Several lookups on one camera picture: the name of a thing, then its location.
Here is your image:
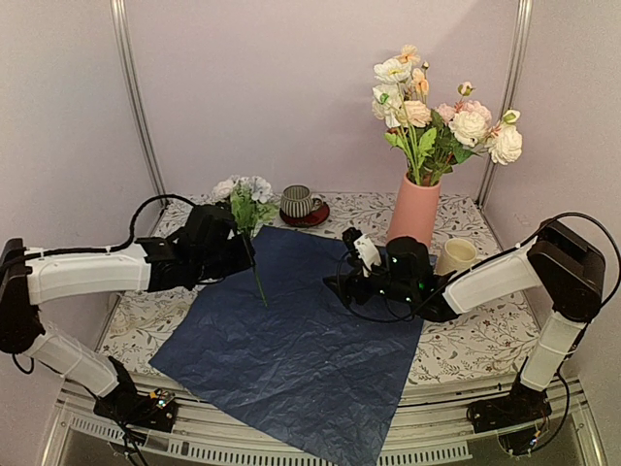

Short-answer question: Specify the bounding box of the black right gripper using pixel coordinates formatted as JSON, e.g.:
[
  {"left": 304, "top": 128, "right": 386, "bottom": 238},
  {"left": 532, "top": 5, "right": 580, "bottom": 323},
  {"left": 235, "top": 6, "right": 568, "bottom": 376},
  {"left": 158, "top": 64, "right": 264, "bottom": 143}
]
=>
[{"left": 323, "top": 257, "right": 416, "bottom": 307}]

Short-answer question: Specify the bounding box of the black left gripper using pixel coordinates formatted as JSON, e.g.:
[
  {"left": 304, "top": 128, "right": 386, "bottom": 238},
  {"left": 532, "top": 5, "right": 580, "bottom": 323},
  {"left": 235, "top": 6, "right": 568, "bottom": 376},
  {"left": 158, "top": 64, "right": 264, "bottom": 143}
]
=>
[{"left": 193, "top": 233, "right": 257, "bottom": 284}]

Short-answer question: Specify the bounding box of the artificial flower bouquet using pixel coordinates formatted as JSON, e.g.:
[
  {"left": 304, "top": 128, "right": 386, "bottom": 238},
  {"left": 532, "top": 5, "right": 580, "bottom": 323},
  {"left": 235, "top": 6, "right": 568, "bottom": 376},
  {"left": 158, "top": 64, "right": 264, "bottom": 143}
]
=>
[{"left": 211, "top": 174, "right": 281, "bottom": 308}]

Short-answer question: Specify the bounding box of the blue wrapping paper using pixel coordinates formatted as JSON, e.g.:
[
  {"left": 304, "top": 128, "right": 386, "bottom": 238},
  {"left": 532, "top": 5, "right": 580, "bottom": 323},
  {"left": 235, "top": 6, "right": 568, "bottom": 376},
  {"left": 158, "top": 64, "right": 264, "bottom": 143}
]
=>
[{"left": 147, "top": 225, "right": 436, "bottom": 465}]

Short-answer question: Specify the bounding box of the pink rose stem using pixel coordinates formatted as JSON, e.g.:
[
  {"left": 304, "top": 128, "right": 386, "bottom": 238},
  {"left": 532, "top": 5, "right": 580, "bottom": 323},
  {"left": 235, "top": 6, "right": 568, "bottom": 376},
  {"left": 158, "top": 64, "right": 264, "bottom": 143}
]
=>
[{"left": 429, "top": 100, "right": 492, "bottom": 185}]

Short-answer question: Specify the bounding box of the peach rose cluster stem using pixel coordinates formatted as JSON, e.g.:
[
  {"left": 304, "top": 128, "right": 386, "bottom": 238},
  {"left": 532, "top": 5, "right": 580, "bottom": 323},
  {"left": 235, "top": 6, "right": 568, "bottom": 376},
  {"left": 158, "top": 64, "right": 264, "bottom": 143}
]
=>
[{"left": 397, "top": 101, "right": 438, "bottom": 186}]

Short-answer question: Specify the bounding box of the white poppy flower stem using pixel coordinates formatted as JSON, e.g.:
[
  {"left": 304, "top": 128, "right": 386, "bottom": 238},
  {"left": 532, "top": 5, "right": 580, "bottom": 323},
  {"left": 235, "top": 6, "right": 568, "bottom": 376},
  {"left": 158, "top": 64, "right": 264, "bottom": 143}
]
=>
[{"left": 372, "top": 52, "right": 418, "bottom": 154}]

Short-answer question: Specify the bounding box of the white rose stem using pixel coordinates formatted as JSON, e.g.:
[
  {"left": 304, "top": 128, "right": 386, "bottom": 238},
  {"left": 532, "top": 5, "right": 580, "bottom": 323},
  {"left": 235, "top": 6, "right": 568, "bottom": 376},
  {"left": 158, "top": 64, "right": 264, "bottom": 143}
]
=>
[{"left": 447, "top": 82, "right": 523, "bottom": 166}]

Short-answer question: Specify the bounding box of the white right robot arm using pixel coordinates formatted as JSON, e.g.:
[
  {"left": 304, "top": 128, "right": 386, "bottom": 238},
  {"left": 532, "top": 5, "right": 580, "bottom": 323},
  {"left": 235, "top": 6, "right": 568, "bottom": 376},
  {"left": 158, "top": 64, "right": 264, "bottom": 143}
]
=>
[{"left": 323, "top": 214, "right": 612, "bottom": 423}]

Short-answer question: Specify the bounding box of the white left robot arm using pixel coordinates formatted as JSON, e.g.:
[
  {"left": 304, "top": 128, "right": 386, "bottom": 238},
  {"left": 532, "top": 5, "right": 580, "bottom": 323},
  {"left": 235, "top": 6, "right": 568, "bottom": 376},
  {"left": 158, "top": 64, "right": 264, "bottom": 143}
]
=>
[{"left": 1, "top": 205, "right": 255, "bottom": 421}]

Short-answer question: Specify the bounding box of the pink vase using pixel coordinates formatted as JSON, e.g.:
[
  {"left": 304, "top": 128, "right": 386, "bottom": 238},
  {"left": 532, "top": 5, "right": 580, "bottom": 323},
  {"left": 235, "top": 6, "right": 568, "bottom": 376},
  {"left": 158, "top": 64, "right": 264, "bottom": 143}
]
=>
[{"left": 386, "top": 175, "right": 441, "bottom": 248}]

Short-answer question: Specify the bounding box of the floral tablecloth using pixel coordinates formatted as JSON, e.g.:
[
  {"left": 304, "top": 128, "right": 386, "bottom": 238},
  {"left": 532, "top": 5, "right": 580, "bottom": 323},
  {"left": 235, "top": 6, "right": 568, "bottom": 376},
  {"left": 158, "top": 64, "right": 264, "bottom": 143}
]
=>
[{"left": 98, "top": 193, "right": 539, "bottom": 385}]

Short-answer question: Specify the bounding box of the dark red saucer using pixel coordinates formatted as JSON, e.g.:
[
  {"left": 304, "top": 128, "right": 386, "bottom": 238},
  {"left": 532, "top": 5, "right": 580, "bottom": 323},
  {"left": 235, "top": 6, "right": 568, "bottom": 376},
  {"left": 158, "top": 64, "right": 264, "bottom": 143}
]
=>
[{"left": 278, "top": 201, "right": 330, "bottom": 228}]

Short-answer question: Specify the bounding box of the striped ceramic cup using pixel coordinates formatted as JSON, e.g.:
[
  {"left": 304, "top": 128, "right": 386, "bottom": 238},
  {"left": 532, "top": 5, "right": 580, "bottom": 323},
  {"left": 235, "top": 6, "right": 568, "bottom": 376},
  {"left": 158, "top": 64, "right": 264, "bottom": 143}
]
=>
[{"left": 280, "top": 184, "right": 322, "bottom": 217}]

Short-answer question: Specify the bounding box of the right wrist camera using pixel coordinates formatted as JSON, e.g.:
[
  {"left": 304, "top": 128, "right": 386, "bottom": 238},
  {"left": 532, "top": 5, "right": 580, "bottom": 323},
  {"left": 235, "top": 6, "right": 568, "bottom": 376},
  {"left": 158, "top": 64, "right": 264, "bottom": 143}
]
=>
[{"left": 342, "top": 227, "right": 382, "bottom": 277}]

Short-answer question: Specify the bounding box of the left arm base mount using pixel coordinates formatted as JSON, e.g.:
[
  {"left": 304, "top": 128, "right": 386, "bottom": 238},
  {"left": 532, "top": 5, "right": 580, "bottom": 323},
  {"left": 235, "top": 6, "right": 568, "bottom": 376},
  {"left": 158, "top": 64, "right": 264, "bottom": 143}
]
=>
[{"left": 93, "top": 384, "right": 179, "bottom": 433}]

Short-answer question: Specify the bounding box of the aluminium front rail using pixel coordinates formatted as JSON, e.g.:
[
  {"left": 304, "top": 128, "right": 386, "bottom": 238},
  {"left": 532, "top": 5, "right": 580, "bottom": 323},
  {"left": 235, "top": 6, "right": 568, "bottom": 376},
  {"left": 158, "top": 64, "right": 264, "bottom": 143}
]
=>
[{"left": 42, "top": 375, "right": 610, "bottom": 465}]

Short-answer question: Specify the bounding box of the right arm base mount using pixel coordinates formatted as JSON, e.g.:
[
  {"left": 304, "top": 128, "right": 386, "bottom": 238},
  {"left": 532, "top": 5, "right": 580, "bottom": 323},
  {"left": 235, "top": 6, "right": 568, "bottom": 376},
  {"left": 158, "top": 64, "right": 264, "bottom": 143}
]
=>
[{"left": 466, "top": 391, "right": 552, "bottom": 456}]

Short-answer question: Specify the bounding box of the left aluminium frame post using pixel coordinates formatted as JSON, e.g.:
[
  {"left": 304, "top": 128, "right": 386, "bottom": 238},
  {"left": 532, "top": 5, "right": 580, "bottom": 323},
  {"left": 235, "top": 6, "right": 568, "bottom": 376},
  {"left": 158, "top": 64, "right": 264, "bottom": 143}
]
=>
[{"left": 110, "top": 0, "right": 166, "bottom": 195}]

